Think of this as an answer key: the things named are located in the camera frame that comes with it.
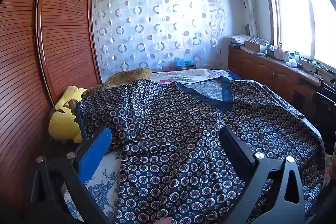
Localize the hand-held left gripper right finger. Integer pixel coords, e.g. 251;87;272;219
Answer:
219;126;306;224

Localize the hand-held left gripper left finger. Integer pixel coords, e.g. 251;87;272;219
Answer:
31;126;113;224

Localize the navy patterned garment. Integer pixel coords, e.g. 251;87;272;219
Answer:
75;76;326;224

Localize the blue floral bedsheet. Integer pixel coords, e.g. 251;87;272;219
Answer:
63;153;124;224

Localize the yellow plush toy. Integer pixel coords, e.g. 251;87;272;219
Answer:
48;85;88;144

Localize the navy blue blanket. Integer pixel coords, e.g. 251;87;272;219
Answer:
226;70;244;80

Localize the wooden cabinet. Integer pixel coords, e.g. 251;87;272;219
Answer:
228;46;336;119

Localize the brown gold patterned pillow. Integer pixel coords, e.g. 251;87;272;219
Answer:
87;68;153;94

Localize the pink floral blanket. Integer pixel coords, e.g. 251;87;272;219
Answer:
151;69;231;85

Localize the blue plastic toy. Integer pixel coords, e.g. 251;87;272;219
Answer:
173;57;196;69

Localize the cardboard box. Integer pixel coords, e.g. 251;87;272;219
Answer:
245;40;267;54

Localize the patterned cloth pile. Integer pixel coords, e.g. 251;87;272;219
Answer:
229;34;269;46

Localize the wooden louvered wardrobe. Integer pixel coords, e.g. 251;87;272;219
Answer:
0;0;103;214

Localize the circle patterned sheer curtain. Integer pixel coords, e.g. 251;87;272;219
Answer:
93;0;226;73

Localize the wooden framed window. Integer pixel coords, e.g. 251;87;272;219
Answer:
261;0;336;69

